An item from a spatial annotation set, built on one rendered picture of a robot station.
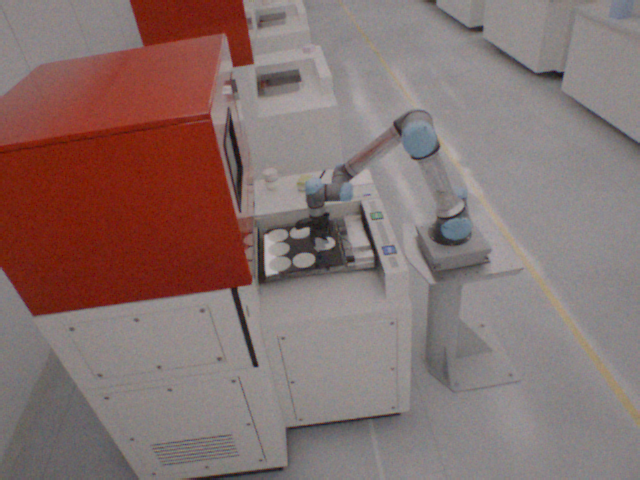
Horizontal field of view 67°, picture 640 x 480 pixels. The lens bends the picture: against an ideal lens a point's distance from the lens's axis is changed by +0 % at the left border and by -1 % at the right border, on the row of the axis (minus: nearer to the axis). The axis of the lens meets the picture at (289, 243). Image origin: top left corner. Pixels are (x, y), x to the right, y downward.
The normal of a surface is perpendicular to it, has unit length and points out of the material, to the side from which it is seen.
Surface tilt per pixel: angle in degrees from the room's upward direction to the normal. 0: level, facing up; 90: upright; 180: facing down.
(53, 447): 0
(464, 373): 0
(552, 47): 90
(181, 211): 90
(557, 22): 90
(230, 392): 90
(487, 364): 0
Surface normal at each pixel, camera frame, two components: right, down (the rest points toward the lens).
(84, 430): -0.14, -0.79
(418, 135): -0.21, 0.55
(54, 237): 0.05, 0.60
